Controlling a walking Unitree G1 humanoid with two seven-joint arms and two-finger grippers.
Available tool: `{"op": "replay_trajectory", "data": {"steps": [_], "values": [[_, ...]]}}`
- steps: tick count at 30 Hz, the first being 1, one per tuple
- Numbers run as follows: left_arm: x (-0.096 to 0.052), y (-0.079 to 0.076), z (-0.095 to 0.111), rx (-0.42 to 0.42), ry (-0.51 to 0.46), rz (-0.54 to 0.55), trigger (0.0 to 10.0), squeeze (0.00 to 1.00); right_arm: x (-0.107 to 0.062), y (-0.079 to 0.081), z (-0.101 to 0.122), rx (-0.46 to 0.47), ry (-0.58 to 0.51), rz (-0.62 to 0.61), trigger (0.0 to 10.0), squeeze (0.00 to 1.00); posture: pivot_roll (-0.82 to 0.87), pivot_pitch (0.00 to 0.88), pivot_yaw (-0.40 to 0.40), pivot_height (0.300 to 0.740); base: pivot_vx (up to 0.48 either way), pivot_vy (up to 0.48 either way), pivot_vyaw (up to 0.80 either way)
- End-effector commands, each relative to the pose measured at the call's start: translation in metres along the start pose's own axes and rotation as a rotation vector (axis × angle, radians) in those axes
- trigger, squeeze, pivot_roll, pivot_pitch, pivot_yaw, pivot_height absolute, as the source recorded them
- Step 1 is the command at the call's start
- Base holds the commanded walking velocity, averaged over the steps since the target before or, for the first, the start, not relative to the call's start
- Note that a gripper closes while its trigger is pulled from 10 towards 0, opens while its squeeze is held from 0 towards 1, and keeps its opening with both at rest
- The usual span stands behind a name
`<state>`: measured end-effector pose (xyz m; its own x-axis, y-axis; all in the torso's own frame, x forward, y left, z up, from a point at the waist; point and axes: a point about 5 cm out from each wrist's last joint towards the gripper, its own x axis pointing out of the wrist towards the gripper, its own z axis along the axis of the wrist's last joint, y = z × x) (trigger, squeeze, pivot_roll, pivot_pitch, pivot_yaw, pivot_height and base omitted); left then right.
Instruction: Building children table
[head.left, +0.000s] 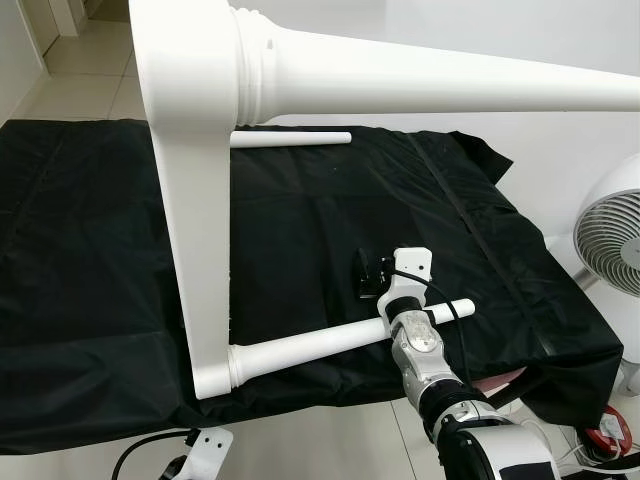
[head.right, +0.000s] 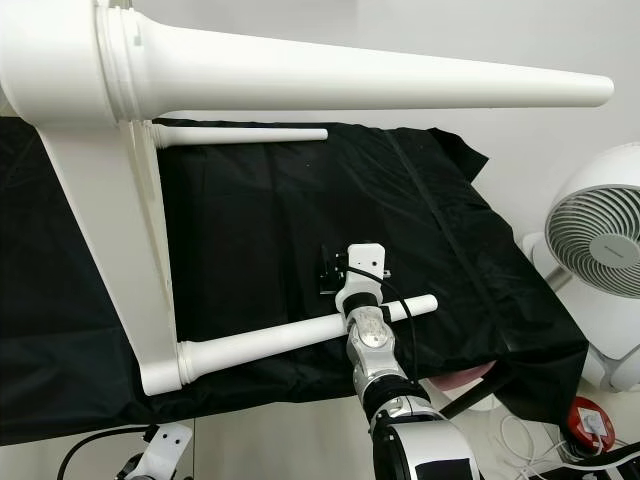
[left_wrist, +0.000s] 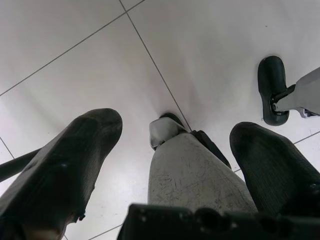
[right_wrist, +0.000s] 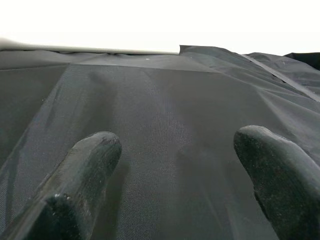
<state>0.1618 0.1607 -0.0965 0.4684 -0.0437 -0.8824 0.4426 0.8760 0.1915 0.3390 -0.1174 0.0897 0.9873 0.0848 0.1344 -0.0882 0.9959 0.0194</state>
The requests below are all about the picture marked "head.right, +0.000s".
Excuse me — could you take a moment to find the white plastic table top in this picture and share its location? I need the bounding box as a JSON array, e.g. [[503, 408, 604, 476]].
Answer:
[[0, 0, 191, 393]]

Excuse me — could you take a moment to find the pink stool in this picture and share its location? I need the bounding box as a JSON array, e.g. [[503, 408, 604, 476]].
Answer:
[[435, 360, 496, 391]]

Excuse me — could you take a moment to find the black metal stand leg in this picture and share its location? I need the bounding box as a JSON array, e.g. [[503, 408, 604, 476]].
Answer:
[[450, 380, 496, 411]]

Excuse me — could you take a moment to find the white standing fan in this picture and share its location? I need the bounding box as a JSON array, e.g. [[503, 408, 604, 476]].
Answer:
[[520, 140, 640, 393]]

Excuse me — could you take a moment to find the black cloth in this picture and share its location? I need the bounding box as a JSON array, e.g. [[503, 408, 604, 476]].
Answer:
[[0, 115, 591, 446]]

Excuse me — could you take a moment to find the red round object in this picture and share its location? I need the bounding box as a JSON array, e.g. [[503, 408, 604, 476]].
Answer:
[[565, 397, 616, 453]]

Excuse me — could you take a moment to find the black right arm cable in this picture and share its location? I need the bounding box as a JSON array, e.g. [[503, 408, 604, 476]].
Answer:
[[350, 265, 421, 381]]

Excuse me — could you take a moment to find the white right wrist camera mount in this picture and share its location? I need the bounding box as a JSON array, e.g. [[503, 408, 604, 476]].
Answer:
[[343, 243, 388, 316]]

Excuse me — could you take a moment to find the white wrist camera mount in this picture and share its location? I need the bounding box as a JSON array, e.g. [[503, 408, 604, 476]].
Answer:
[[145, 422, 194, 480], [343, 243, 388, 316]]

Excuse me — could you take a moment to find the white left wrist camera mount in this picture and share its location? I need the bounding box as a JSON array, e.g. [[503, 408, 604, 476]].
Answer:
[[145, 422, 194, 480]]

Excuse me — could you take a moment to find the white power cable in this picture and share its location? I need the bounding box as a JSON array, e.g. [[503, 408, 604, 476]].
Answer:
[[500, 415, 571, 471]]

